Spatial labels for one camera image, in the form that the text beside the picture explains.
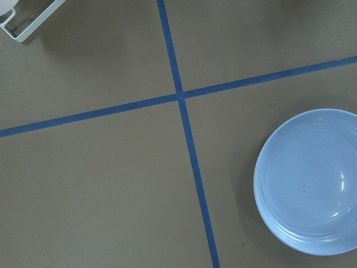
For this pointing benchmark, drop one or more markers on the blue plate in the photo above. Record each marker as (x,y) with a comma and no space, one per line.
(305,182)

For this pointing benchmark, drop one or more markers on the white wire rack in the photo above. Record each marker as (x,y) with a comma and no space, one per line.
(25,17)

